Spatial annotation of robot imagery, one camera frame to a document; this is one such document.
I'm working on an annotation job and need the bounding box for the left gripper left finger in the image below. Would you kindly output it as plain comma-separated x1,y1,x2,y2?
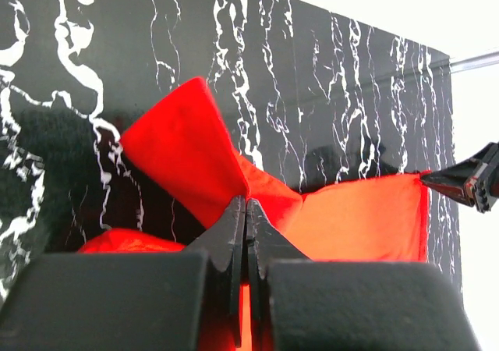
1,197,246,350

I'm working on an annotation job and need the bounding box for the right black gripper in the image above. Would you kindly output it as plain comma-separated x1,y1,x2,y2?
420,143,498,213

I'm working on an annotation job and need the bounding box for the bright red t shirt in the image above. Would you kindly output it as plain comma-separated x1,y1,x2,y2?
81,78,429,350

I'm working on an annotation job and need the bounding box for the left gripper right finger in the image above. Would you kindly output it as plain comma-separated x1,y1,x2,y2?
246,200,480,350

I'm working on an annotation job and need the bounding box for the right aluminium frame post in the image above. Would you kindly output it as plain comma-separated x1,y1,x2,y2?
449,48,499,73

